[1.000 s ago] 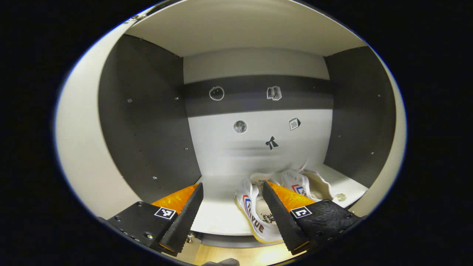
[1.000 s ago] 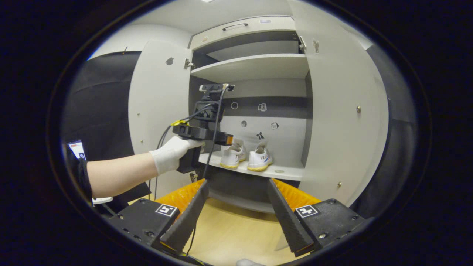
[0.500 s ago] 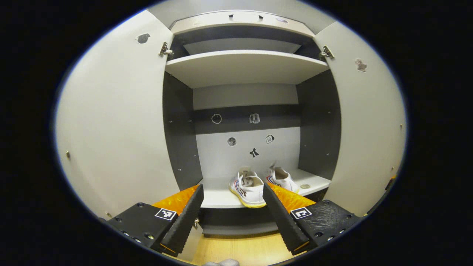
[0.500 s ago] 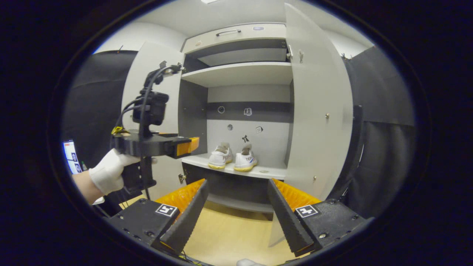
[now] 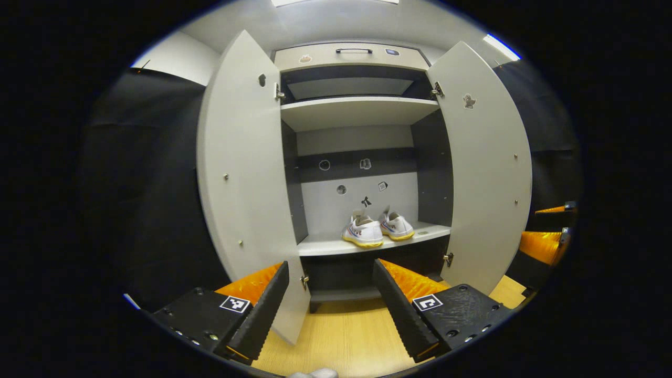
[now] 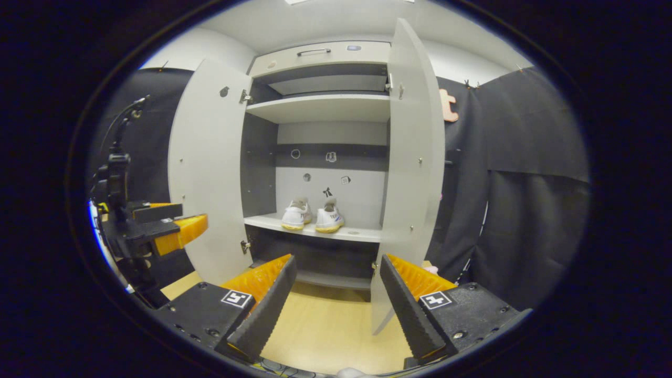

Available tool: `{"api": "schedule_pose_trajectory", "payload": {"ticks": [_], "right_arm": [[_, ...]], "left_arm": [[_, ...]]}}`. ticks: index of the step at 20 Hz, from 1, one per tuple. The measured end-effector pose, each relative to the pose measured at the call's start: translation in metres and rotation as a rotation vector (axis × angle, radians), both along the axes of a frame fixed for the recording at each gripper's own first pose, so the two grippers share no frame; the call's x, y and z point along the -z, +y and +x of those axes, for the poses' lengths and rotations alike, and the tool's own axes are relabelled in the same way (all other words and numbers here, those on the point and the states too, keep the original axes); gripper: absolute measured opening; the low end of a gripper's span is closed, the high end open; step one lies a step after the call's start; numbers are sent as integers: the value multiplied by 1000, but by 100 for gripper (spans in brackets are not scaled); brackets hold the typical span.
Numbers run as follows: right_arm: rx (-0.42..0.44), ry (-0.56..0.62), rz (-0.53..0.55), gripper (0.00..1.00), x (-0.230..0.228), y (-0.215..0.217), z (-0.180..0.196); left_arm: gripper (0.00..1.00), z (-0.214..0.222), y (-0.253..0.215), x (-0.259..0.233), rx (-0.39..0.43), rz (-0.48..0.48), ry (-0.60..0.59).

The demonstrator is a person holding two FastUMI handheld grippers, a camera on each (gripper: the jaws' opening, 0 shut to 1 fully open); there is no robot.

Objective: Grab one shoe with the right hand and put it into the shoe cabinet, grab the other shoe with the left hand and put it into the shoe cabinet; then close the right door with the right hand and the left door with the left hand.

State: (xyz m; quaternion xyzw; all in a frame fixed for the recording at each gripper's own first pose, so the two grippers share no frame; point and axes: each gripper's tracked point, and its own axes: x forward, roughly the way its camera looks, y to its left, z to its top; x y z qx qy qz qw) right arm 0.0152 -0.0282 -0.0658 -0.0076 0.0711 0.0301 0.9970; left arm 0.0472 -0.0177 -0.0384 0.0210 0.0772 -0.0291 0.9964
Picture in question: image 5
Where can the large ceiling light panel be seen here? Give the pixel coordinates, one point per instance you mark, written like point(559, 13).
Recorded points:
point(336, 2)

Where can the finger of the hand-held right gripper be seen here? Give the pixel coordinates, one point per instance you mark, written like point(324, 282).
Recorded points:
point(569, 206)
point(543, 245)

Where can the black backdrop cloth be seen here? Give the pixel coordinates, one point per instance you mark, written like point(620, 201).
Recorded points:
point(152, 184)

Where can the beige cabinet drawer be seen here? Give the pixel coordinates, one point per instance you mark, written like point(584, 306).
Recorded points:
point(325, 59)

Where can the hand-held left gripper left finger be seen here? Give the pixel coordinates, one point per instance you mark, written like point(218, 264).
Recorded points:
point(262, 310)

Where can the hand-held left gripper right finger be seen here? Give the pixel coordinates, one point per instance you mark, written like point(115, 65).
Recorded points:
point(401, 315)

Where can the white shoe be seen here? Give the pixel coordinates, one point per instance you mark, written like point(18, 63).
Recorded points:
point(397, 226)
point(363, 231)

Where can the grey shoe cabinet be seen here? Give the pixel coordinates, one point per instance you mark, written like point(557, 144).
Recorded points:
point(357, 113)

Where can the narrow ceiling light panel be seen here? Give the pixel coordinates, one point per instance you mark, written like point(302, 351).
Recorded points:
point(501, 47)

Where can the grey cabinet door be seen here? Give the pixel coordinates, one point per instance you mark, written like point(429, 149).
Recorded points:
point(247, 184)
point(488, 173)

